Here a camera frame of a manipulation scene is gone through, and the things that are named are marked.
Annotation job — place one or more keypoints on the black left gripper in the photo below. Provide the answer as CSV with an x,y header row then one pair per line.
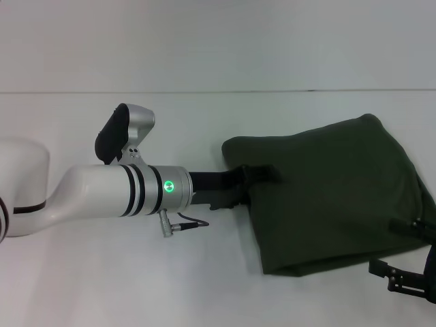
x,y
213,189

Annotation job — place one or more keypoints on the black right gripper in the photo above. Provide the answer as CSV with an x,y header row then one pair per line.
x,y
430,269

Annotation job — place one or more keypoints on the dark green t-shirt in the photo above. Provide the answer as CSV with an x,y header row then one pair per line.
x,y
327,190

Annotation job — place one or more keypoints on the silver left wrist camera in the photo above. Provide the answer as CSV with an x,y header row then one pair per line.
x,y
124,134

